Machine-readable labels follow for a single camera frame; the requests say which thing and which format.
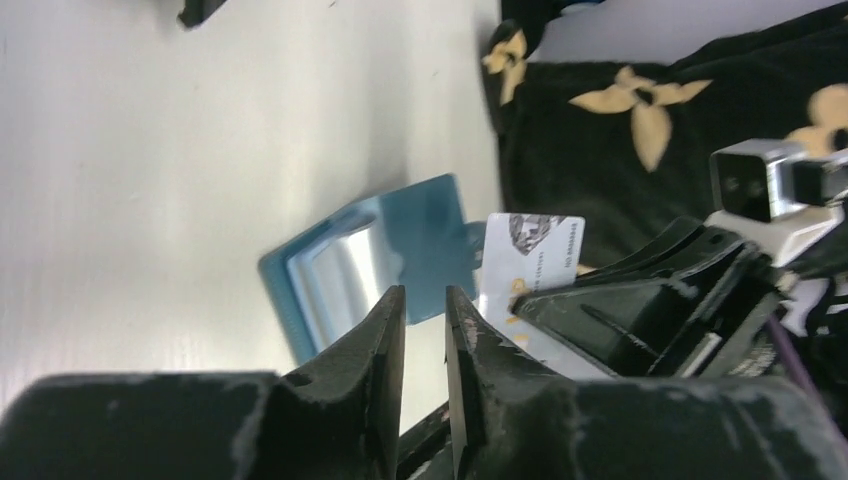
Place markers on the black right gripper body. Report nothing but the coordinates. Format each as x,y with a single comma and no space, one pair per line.
719,332

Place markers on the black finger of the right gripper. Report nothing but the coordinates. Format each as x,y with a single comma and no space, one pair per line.
645,314

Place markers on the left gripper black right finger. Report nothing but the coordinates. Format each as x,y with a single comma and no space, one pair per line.
508,412

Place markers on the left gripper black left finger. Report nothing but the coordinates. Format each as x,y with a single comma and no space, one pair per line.
341,410

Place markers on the blue leather card holder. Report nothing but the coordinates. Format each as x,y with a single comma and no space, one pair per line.
325,280

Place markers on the black plastic card bin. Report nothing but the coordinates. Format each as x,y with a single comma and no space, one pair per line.
195,12

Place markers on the black floral fleece blanket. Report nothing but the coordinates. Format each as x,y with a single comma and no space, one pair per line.
632,146

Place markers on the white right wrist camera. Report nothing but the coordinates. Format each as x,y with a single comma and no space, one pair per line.
778,195

